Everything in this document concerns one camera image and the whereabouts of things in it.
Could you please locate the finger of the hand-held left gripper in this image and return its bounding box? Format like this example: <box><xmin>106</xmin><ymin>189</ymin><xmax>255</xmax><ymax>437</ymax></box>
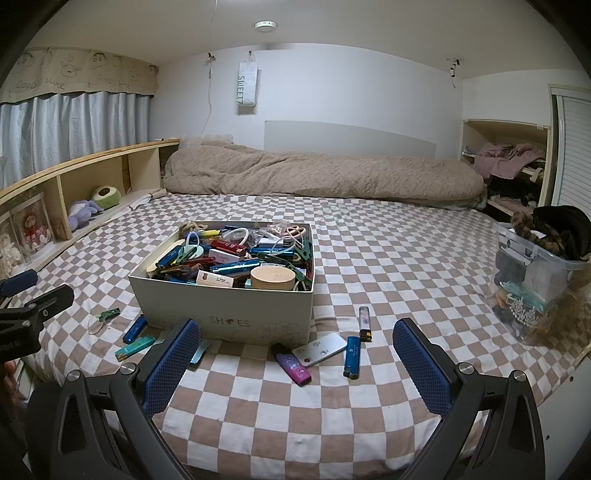
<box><xmin>0</xmin><ymin>269</ymin><xmax>39</xmax><ymax>300</ymax></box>
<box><xmin>0</xmin><ymin>285</ymin><xmax>75</xmax><ymax>326</ymax></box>

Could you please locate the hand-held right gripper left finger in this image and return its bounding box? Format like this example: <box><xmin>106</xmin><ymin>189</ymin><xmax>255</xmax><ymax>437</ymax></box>
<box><xmin>48</xmin><ymin>318</ymin><xmax>201</xmax><ymax>480</ymax></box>

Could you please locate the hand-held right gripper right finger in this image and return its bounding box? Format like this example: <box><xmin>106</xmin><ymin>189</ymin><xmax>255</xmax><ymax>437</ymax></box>
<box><xmin>392</xmin><ymin>318</ymin><xmax>548</xmax><ymax>480</ymax></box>

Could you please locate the teal lighter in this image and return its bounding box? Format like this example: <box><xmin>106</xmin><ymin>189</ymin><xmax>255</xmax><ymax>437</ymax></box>
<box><xmin>115</xmin><ymin>335</ymin><xmax>157</xmax><ymax>362</ymax></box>

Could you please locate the blue lighter with cursive print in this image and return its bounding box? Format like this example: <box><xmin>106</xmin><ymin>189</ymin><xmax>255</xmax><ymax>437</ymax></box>
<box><xmin>122</xmin><ymin>317</ymin><xmax>147</xmax><ymax>344</ymax></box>

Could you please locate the white cardboard shoe box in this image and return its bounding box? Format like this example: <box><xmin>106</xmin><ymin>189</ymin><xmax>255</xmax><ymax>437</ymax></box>
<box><xmin>128</xmin><ymin>222</ymin><xmax>315</xmax><ymax>347</ymax></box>

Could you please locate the blue lighter with small print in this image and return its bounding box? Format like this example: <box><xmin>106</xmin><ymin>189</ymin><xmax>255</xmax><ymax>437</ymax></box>
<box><xmin>342</xmin><ymin>336</ymin><xmax>362</xmax><ymax>380</ymax></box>

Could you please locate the purple lighter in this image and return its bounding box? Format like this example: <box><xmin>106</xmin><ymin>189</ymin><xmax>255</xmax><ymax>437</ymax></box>
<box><xmin>271</xmin><ymin>342</ymin><xmax>313</xmax><ymax>386</ymax></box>

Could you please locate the light blue packet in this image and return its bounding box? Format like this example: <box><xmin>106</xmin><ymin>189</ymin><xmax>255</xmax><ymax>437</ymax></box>
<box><xmin>189</xmin><ymin>340</ymin><xmax>212</xmax><ymax>367</ymax></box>

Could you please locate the boxed red bear doll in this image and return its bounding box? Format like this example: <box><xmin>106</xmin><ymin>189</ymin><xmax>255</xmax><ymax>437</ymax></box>
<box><xmin>10</xmin><ymin>203</ymin><xmax>55</xmax><ymax>256</ymax></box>

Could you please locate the purple plush toy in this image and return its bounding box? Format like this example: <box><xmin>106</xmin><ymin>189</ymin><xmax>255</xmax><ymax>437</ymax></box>
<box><xmin>68</xmin><ymin>199</ymin><xmax>103</xmax><ymax>232</ymax></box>

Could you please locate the white block with orange mark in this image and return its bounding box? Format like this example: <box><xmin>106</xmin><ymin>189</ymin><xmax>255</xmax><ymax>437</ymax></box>
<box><xmin>196</xmin><ymin>271</ymin><xmax>234</xmax><ymax>287</ymax></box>

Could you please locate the white flat card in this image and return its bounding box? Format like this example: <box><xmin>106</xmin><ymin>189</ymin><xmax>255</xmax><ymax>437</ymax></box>
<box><xmin>292</xmin><ymin>333</ymin><xmax>348</xmax><ymax>368</ymax></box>

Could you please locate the checkered bed sheet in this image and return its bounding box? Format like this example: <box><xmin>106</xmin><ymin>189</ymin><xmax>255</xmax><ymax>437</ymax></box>
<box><xmin>28</xmin><ymin>191</ymin><xmax>591</xmax><ymax>480</ymax></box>

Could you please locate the green avocado plush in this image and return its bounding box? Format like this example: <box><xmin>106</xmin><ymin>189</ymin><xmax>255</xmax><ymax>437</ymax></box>
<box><xmin>91</xmin><ymin>185</ymin><xmax>123</xmax><ymax>210</ymax></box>

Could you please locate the mixed clutter pile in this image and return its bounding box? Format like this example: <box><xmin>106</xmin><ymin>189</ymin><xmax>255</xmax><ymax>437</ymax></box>
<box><xmin>148</xmin><ymin>223</ymin><xmax>314</xmax><ymax>292</ymax></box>

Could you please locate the round wooden lid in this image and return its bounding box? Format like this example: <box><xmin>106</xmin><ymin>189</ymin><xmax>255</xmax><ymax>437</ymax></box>
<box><xmin>250</xmin><ymin>266</ymin><xmax>296</xmax><ymax>292</ymax></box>

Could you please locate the clear plastic storage bin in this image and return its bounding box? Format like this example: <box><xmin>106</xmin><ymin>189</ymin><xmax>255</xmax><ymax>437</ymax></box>
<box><xmin>492</xmin><ymin>222</ymin><xmax>588</xmax><ymax>347</ymax></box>

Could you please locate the light blue curtain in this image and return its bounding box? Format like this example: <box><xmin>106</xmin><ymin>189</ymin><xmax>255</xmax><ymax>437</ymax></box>
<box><xmin>0</xmin><ymin>90</ymin><xmax>153</xmax><ymax>195</ymax></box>

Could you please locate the wooden bedside shelf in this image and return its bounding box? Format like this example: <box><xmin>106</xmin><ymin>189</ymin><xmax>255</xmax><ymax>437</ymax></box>
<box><xmin>0</xmin><ymin>137</ymin><xmax>181</xmax><ymax>273</ymax></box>

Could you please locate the dark furry cloth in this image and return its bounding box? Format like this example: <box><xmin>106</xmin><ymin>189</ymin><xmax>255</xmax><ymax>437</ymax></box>
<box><xmin>510</xmin><ymin>205</ymin><xmax>591</xmax><ymax>261</ymax></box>

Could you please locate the beige printed valance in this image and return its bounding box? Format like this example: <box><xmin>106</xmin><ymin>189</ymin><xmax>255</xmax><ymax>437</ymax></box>
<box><xmin>0</xmin><ymin>46</ymin><xmax>158</xmax><ymax>104</ymax></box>

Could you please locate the beige blanket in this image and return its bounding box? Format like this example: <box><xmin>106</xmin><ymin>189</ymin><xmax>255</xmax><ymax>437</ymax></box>
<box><xmin>163</xmin><ymin>135</ymin><xmax>488</xmax><ymax>210</ymax></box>

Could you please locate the pink clothes pile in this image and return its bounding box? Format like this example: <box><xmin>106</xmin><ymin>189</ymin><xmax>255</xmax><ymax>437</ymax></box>
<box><xmin>473</xmin><ymin>143</ymin><xmax>546</xmax><ymax>179</ymax></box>

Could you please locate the white closet alcove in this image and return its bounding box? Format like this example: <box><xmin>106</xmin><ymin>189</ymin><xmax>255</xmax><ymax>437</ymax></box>
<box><xmin>461</xmin><ymin>119</ymin><xmax>552</xmax><ymax>217</ymax></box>

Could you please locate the grey headboard panel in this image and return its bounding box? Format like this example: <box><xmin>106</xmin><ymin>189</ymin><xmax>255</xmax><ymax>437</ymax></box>
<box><xmin>264</xmin><ymin>121</ymin><xmax>438</xmax><ymax>160</ymax></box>

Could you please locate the white louvered door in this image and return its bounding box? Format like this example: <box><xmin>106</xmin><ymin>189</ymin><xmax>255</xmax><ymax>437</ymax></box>
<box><xmin>547</xmin><ymin>84</ymin><xmax>591</xmax><ymax>208</ymax></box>

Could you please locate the white hanging paper bag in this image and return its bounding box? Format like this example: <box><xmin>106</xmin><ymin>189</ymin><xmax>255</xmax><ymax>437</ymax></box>
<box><xmin>237</xmin><ymin>51</ymin><xmax>259</xmax><ymax>108</ymax></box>

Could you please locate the green clip with string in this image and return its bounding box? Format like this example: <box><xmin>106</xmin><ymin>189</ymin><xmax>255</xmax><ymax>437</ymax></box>
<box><xmin>88</xmin><ymin>308</ymin><xmax>122</xmax><ymax>335</ymax></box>

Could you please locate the white hanging cord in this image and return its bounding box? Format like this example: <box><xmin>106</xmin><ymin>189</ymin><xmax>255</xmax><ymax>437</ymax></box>
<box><xmin>204</xmin><ymin>52</ymin><xmax>219</xmax><ymax>138</ymax></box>

